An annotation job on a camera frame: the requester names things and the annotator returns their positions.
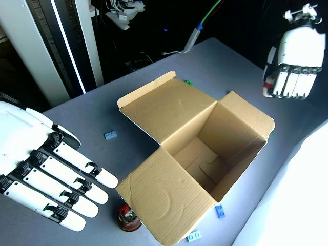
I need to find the grey adapter with blue plug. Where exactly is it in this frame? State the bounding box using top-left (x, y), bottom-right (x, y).
top-left (184, 22), bottom-right (204, 52)

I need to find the green cable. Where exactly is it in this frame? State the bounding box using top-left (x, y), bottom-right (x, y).
top-left (200, 0), bottom-right (223, 26)

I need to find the thin white cable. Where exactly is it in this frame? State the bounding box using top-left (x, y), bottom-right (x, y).
top-left (161, 50), bottom-right (189, 56)

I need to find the wide white cabinet panel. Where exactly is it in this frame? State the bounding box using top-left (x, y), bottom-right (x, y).
top-left (0, 0), bottom-right (70, 107)

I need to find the white cardboard box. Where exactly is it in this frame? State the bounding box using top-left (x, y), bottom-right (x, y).
top-left (115, 70), bottom-right (276, 246)

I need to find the bright light strip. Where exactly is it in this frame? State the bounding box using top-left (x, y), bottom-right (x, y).
top-left (50, 0), bottom-right (87, 94)

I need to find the narrow white post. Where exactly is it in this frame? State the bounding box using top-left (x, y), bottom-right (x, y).
top-left (74, 0), bottom-right (105, 87)

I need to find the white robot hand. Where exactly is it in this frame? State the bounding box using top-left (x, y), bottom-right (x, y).
top-left (261, 25), bottom-right (326, 100)
top-left (0, 100), bottom-right (119, 233)

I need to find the grey table cloth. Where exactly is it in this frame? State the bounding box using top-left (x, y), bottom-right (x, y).
top-left (0, 37), bottom-right (328, 246)

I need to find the white plastic parts pile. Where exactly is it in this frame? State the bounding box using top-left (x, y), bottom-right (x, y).
top-left (105, 0), bottom-right (146, 31)

